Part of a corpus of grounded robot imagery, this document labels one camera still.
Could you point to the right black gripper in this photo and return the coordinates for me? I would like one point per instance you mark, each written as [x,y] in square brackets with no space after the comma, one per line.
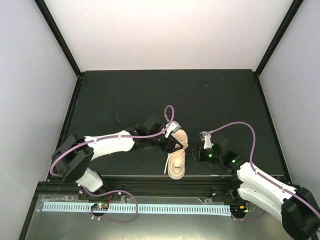
[198,152]

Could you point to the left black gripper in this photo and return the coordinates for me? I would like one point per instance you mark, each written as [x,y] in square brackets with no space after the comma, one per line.
[168,147]

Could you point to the beige knit sneaker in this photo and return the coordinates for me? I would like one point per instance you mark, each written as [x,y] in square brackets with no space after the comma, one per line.
[175,163]

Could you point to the white shoelace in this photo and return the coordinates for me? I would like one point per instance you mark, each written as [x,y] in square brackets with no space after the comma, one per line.
[175,164]

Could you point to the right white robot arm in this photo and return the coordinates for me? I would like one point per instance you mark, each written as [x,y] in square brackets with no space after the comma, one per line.
[293,206]

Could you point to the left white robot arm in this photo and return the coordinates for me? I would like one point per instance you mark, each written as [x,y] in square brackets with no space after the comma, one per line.
[72,158]

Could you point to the right small circuit board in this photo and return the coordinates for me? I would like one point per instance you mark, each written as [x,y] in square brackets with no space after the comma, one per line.
[237,209]

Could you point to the small circuit board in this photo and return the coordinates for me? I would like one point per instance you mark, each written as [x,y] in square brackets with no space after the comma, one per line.
[237,209]
[99,207]

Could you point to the left small circuit board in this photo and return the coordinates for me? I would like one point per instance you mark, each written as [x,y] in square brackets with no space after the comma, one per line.
[99,207]

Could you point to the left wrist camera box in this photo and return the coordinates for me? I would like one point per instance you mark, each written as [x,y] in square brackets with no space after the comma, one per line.
[171,127]

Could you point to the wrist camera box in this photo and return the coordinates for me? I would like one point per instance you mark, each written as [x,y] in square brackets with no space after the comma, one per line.
[205,136]
[171,127]

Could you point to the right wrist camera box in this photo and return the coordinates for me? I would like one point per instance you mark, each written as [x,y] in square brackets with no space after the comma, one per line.
[205,136]

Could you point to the black aluminium front rail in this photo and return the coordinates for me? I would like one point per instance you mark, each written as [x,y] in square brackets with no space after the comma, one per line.
[219,189]

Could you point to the light blue slotted cable duct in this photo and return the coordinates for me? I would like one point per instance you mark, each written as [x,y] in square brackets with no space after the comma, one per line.
[131,208]

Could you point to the right black frame post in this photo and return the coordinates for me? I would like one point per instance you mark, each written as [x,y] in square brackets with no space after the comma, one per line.
[281,30]

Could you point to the black frame post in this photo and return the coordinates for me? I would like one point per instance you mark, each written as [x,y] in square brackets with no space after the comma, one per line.
[50,21]
[281,30]

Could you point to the left black frame post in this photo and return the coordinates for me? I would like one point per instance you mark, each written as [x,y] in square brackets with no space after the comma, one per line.
[50,21]

